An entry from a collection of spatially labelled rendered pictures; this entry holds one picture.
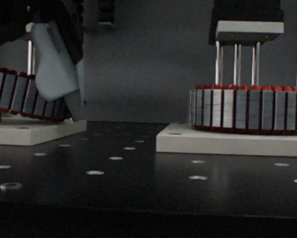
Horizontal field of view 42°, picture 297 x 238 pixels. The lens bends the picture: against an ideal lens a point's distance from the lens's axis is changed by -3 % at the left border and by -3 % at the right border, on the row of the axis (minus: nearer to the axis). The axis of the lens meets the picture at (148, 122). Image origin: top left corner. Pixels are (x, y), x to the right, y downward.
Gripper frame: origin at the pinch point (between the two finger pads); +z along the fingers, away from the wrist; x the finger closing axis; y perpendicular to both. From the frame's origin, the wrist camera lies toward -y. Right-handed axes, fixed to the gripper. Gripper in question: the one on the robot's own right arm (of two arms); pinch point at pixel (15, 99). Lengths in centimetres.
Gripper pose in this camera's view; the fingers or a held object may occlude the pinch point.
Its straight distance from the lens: 39.0
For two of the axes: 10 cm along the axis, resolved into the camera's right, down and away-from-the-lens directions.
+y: -2.5, 5.0, -8.3
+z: -1.2, 8.4, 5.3
